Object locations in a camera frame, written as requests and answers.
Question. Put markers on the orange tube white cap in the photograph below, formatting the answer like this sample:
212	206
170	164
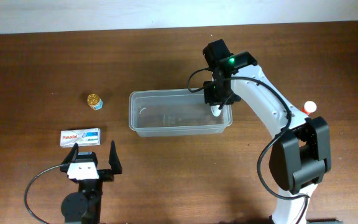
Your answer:
309	107

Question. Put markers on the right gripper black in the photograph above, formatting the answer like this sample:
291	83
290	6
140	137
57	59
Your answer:
210	98

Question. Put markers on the white translucent bottle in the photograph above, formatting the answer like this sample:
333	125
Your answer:
216	110

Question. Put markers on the white Panadol box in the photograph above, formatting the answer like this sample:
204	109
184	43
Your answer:
81	137

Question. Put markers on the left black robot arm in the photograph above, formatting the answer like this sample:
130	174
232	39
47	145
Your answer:
84	205

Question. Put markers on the gold lid small jar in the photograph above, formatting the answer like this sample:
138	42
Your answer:
94	101

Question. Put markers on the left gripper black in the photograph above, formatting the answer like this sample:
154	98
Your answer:
108	175

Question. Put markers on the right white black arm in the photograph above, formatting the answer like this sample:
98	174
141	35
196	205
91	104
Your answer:
300	146

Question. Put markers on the clear plastic container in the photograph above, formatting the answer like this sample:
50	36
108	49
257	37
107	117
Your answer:
155	113

